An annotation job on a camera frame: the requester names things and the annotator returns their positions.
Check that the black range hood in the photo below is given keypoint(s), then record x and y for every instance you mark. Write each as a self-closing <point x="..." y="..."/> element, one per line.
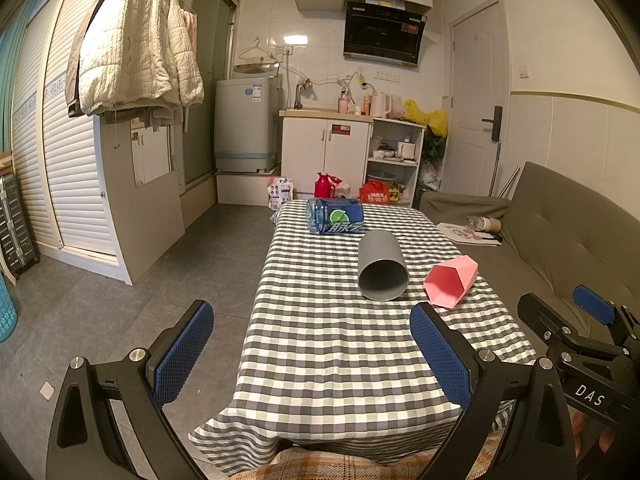
<point x="382" y="30"/>

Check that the metal faucet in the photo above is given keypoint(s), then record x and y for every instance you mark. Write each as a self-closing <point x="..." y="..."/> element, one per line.
<point x="298" y="97"/>

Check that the red thermos jug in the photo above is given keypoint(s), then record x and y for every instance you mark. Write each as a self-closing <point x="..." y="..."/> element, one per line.
<point x="321" y="187"/>

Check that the white electric kettle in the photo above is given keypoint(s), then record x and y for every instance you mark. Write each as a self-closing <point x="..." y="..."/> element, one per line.
<point x="381" y="106"/>

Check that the pink soap bottle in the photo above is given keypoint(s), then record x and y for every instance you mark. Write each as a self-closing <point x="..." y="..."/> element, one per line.
<point x="344" y="104"/>

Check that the printed paper sheet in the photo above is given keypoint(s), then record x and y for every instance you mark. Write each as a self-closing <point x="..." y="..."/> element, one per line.
<point x="462" y="236"/>

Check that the white wall sockets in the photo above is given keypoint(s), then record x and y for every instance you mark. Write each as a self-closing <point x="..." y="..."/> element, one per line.
<point x="388" y="77"/>

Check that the white sink cabinet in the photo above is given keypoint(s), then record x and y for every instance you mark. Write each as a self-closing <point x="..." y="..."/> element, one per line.
<point x="325" y="160"/>

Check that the green leafy plant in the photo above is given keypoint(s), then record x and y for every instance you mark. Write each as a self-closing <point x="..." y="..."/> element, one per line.
<point x="435" y="149"/>

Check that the white padded jacket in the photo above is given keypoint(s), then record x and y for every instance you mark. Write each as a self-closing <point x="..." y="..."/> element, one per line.
<point x="130" y="50"/>

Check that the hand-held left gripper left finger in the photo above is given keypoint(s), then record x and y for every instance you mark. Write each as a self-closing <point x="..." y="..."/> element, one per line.
<point x="182" y="350"/>

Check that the blue drink bottle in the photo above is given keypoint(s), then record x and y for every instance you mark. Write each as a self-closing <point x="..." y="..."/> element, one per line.
<point x="345" y="217"/>

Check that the brown paper cup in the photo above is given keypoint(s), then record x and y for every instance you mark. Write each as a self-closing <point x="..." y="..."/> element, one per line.
<point x="492" y="224"/>

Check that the white printed package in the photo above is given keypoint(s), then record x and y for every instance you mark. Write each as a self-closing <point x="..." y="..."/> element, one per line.
<point x="281" y="194"/>

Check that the white washing machine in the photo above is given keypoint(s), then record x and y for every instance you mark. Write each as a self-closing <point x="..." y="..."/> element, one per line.
<point x="245" y="125"/>

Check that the dark ribbed suitcase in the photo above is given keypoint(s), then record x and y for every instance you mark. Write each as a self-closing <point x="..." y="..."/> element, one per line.
<point x="12" y="230"/>

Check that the red shopping bag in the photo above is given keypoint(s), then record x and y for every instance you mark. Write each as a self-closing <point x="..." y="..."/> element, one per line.
<point x="374" y="194"/>

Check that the pink faceted cup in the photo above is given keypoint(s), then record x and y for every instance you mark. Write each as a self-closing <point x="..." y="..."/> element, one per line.
<point x="457" y="275"/>

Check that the plaid cloth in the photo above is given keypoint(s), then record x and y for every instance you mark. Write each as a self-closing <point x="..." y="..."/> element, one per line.
<point x="325" y="465"/>

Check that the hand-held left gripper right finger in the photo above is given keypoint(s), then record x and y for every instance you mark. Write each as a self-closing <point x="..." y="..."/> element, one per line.
<point x="440" y="355"/>

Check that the olive green sofa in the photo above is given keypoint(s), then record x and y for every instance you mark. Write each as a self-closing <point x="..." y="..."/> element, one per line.
<point x="545" y="240"/>

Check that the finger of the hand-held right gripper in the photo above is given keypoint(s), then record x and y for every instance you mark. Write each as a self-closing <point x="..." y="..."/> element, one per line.
<point x="592" y="304"/>
<point x="540" y="316"/>

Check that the yellow plastic bag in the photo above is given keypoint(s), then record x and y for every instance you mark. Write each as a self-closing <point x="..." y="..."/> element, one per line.
<point x="430" y="117"/>

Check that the frosted glass door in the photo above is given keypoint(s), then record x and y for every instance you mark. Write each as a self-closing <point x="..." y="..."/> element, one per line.
<point x="207" y="85"/>

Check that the white louvred wardrobe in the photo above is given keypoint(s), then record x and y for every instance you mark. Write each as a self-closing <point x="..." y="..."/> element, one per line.
<point x="70" y="185"/>

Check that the checkered tablecloth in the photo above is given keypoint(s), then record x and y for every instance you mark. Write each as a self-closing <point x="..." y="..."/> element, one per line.
<point x="340" y="350"/>

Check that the person's right hand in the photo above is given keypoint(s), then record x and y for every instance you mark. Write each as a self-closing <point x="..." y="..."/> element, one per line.
<point x="582" y="425"/>

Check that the white door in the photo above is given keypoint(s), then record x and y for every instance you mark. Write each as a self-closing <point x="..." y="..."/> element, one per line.
<point x="470" y="85"/>

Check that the white washing machine platform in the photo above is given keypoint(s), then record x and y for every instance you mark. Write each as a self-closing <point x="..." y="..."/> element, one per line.
<point x="245" y="187"/>

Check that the grey cup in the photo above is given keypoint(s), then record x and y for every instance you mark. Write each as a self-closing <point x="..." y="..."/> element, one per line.
<point x="382" y="255"/>

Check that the white open shelf unit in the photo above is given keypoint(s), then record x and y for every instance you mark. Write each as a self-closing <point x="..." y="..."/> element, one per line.
<point x="419" y="170"/>

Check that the teal plastic basket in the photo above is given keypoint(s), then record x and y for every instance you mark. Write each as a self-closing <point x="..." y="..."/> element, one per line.
<point x="6" y="310"/>

